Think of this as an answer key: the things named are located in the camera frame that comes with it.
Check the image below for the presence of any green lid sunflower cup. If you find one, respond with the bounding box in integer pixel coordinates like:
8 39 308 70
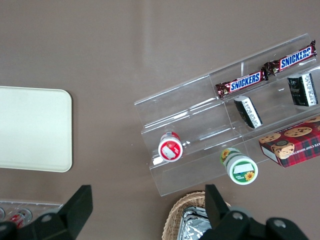
219 147 259 186

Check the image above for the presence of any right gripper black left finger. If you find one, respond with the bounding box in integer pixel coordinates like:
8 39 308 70
0 184 94 240

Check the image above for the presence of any clear acrylic stepped shelf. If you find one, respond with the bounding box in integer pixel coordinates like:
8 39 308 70
133 33 320 198

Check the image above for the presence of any small black white box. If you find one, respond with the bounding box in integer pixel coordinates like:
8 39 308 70
286 72 320 108
233 95 263 130

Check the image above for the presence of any red tartan cookie box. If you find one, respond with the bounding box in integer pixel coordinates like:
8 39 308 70
258 116 320 169

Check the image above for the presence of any Snickers chocolate bar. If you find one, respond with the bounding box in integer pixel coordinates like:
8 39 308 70
215 70 270 100
263 39 318 77

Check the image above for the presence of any red lid white cup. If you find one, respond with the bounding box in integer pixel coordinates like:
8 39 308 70
157 131 184 163

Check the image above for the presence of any silver foil container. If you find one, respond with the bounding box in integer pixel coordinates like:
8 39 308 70
181 206 213 240

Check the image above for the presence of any clear acrylic bottle rack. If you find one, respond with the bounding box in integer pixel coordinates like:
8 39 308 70
0 198 65 223

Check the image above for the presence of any red cola bottle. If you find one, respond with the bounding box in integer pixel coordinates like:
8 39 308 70
9 208 33 224

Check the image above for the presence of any light wicker basket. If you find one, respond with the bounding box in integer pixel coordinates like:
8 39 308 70
161 191 233 240

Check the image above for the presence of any beige rectangular serving tray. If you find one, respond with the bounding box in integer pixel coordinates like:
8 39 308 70
0 86 73 174

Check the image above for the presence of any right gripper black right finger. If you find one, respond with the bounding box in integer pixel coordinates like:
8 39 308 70
197 184 310 240

